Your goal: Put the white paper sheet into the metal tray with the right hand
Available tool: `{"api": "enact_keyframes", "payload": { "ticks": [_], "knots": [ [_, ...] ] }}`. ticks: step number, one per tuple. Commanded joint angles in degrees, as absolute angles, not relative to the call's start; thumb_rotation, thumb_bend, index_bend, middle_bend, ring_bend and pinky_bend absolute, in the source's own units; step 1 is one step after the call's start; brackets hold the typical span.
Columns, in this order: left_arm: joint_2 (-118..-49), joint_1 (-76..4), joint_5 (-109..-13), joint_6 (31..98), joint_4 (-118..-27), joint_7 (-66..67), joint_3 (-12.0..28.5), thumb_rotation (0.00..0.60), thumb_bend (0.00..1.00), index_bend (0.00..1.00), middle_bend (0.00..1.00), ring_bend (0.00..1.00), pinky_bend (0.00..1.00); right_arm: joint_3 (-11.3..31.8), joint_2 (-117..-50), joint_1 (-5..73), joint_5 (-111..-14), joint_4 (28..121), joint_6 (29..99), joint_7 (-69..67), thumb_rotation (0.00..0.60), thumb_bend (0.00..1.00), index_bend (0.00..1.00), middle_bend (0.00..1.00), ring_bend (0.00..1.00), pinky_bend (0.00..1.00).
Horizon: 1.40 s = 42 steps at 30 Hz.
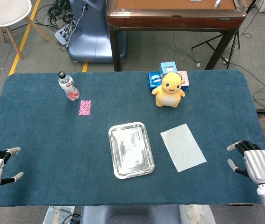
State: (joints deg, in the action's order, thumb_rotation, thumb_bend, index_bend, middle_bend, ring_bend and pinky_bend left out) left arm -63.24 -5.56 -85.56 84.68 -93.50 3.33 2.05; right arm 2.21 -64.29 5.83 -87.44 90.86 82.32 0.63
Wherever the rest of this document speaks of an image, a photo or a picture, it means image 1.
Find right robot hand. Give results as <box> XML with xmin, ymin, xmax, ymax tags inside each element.
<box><xmin>226</xmin><ymin>140</ymin><xmax>265</xmax><ymax>185</ymax></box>

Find white paper sheet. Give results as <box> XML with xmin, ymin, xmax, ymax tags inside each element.
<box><xmin>160</xmin><ymin>123</ymin><xmax>208</xmax><ymax>173</ymax></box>

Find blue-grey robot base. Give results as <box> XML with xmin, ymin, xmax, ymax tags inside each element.
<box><xmin>67</xmin><ymin>0</ymin><xmax>127</xmax><ymax>63</ymax></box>

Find rectangular metal tray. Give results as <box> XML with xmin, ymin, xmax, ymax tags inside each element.
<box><xmin>108</xmin><ymin>121</ymin><xmax>155</xmax><ymax>180</ymax></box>

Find blue table mat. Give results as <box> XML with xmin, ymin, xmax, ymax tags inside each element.
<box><xmin>0</xmin><ymin>70</ymin><xmax>265</xmax><ymax>207</ymax></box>

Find clear plastic bag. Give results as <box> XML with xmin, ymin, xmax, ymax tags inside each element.
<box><xmin>43</xmin><ymin>205</ymin><xmax>76</xmax><ymax>224</ymax></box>

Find white crumpled bag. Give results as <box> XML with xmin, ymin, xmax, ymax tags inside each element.
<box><xmin>179</xmin><ymin>204</ymin><xmax>216</xmax><ymax>224</ymax></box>

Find pink tissue pack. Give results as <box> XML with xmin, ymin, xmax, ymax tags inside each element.
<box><xmin>178</xmin><ymin>71</ymin><xmax>190</xmax><ymax>91</ymax></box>

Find pink patterned card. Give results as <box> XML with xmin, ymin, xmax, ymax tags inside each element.
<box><xmin>79</xmin><ymin>100</ymin><xmax>92</xmax><ymax>116</ymax></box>

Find clear drink bottle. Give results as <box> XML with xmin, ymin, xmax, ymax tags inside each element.
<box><xmin>57</xmin><ymin>71</ymin><xmax>80</xmax><ymax>101</ymax></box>

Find yellow plush toy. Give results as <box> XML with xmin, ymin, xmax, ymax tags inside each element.
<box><xmin>151</xmin><ymin>72</ymin><xmax>186</xmax><ymax>108</ymax></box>

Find light blue box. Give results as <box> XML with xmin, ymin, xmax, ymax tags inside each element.
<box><xmin>159</xmin><ymin>61</ymin><xmax>179</xmax><ymax>75</ymax></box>

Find black tripod stand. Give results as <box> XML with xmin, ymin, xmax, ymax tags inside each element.
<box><xmin>191</xmin><ymin>0</ymin><xmax>257</xmax><ymax>70</ymax></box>

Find blue snack boxes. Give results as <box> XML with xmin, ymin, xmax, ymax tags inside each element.
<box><xmin>148</xmin><ymin>71</ymin><xmax>165</xmax><ymax>92</ymax></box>

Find grey robot torso base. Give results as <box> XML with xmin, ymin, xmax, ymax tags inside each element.
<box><xmin>79</xmin><ymin>204</ymin><xmax>182</xmax><ymax>224</ymax></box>

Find grey power strip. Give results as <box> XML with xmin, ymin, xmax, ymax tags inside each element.
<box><xmin>54</xmin><ymin>24</ymin><xmax>73</xmax><ymax>45</ymax></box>

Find white chair with wooden legs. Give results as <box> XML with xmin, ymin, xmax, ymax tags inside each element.
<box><xmin>0</xmin><ymin>0</ymin><xmax>52</xmax><ymax>61</ymax></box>

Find brown mahjong table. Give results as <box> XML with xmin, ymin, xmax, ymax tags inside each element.
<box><xmin>106</xmin><ymin>0</ymin><xmax>247</xmax><ymax>72</ymax></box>

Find black floor cable bundle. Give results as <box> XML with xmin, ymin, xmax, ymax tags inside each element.
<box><xmin>35</xmin><ymin>0</ymin><xmax>77</xmax><ymax>31</ymax></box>

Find grey charging cable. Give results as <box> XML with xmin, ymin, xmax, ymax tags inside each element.
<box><xmin>66</xmin><ymin>4</ymin><xmax>86</xmax><ymax>49</ymax></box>

